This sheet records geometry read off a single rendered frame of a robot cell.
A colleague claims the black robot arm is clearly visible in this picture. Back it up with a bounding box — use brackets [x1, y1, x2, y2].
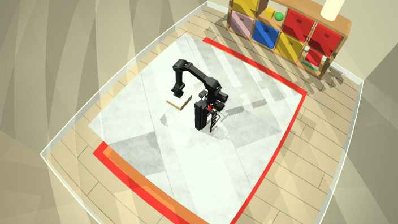
[172, 59, 228, 104]

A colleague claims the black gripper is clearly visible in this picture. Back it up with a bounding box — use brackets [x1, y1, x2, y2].
[198, 89, 225, 112]

